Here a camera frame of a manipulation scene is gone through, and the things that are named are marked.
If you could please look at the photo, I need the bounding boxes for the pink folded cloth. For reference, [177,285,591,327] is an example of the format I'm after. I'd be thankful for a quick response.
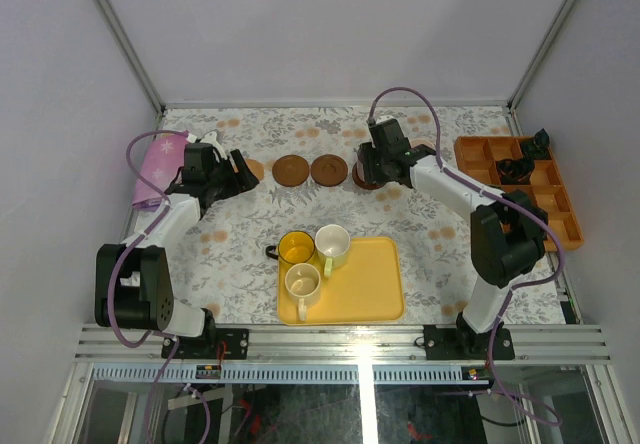
[132,133,187,210]

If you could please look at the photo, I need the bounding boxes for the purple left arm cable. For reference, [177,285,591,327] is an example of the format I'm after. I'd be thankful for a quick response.
[108,131,211,444]

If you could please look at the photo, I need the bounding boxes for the cream ceramic mug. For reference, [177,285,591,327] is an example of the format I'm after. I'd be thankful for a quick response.
[284,263,322,323]

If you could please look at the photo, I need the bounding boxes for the rolled dark green tie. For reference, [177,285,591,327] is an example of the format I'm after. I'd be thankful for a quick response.
[520,129,551,160]

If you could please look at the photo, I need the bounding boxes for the white mug green handle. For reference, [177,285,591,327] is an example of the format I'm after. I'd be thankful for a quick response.
[314,224,351,278]

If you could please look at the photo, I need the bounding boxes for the brown wooden coaster middle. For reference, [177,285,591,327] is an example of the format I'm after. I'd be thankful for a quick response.
[311,154,348,187]

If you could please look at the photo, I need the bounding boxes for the purple mug black handle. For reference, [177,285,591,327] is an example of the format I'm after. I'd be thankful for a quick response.
[352,161,364,185]

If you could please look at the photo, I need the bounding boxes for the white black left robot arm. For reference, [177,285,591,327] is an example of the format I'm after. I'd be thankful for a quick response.
[94,142,259,359]

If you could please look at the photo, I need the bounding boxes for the yellow glass mug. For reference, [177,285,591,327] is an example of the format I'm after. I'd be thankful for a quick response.
[265,231,316,267]

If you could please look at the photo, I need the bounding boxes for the orange wooden divided organizer box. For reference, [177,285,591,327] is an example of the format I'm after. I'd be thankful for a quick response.
[454,136,584,251]

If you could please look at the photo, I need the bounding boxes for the brown wooden coaster right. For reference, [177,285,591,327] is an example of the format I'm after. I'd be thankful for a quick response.
[351,165,384,190]

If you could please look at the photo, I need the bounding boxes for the floral patterned tablecloth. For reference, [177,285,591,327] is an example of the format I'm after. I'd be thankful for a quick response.
[107,106,574,326]

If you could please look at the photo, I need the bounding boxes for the aluminium front frame rail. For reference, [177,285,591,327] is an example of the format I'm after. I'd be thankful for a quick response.
[74,324,611,365]

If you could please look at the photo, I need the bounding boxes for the woven rattan coaster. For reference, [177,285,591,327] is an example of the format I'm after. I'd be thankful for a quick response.
[246,159,265,181]

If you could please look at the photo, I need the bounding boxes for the pink ceramic mug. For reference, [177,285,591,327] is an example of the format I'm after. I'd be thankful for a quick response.
[410,138,435,149]

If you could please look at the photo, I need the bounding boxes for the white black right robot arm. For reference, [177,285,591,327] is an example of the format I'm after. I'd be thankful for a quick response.
[357,117,547,359]

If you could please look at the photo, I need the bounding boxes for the rolled tie with orange pattern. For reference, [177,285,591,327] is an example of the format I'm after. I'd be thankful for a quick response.
[496,157,535,185]

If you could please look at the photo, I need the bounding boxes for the brown wooden coaster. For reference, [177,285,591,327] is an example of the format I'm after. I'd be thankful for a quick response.
[351,165,384,190]
[272,154,310,187]
[311,154,348,187]

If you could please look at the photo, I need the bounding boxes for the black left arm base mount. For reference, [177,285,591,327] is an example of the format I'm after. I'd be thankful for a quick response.
[173,316,250,361]

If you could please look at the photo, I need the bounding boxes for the brown wooden coaster left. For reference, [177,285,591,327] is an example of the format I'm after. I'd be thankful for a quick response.
[272,154,310,187]

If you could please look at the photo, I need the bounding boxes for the yellow plastic tray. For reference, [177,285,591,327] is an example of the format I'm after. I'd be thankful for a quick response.
[277,237,405,326]

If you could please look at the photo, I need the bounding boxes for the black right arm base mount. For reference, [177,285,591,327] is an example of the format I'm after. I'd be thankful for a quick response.
[423,324,515,361]

